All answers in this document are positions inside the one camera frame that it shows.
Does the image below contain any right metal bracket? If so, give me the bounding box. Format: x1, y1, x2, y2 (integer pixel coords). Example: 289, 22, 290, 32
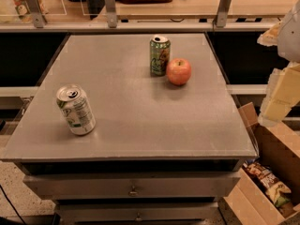
214, 0, 232, 27

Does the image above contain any colourful snack package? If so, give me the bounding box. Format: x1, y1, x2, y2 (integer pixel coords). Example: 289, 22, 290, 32
0, 0, 48, 23

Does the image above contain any cardboard box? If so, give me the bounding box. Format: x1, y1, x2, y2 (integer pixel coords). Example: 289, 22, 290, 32
223, 101, 300, 225

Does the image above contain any grey cabinet drawer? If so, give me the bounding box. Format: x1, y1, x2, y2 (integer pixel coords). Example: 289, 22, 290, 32
23, 172, 240, 201
55, 202, 218, 222

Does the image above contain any left metal bracket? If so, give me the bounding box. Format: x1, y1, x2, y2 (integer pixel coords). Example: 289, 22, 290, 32
25, 0, 47, 28

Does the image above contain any red apple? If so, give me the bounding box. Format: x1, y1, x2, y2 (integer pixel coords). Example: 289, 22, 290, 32
166, 58, 191, 85

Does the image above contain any brown snack bag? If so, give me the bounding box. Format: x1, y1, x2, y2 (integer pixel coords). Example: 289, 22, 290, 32
244, 162, 279, 189

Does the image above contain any metal bracket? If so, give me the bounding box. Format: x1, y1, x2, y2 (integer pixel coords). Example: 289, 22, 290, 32
25, 0, 47, 28
104, 0, 118, 28
214, 0, 232, 27

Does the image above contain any grey cabinet lower drawer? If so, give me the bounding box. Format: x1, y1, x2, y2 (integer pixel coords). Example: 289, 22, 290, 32
55, 202, 218, 222

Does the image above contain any white green 7up can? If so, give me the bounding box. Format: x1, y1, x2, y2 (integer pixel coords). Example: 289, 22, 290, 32
56, 84, 96, 136

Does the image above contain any green white snack bag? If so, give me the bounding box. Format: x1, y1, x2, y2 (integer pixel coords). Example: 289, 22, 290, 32
266, 181, 292, 208

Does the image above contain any black floor cable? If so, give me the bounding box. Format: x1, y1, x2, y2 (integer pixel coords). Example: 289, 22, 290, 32
0, 185, 27, 225

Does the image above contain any middle metal bracket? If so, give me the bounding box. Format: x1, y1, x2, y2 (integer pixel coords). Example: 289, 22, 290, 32
104, 0, 118, 28

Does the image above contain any grey cabinet upper drawer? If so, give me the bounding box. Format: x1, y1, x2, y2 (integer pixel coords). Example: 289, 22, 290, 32
23, 172, 240, 201

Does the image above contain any green tea can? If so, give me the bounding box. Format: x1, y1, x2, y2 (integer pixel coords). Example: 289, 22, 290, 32
150, 35, 171, 76

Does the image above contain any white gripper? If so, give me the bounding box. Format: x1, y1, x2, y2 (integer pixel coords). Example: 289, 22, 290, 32
257, 0, 300, 127

